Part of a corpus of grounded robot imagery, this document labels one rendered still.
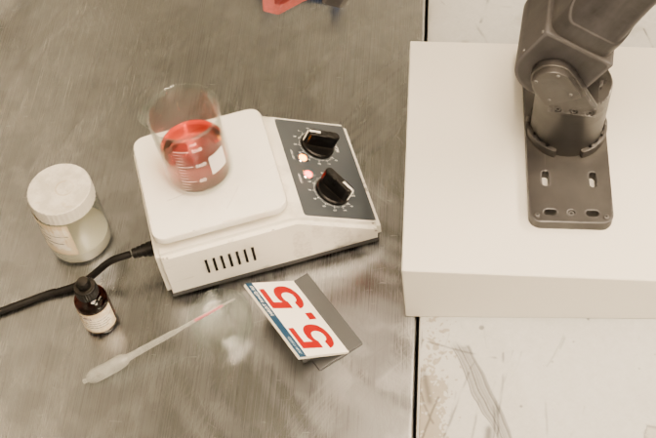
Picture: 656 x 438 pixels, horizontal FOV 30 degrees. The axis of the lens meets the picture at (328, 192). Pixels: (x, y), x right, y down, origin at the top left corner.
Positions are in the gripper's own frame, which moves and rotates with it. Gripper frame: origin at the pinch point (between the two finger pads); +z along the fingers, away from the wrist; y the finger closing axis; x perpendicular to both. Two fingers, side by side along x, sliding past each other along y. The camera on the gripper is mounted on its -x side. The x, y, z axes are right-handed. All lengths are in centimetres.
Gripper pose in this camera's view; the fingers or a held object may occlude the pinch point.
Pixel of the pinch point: (273, 4)
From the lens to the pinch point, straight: 102.4
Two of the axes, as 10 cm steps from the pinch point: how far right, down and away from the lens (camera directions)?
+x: 9.2, 1.8, 3.4
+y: 0.3, 8.5, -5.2
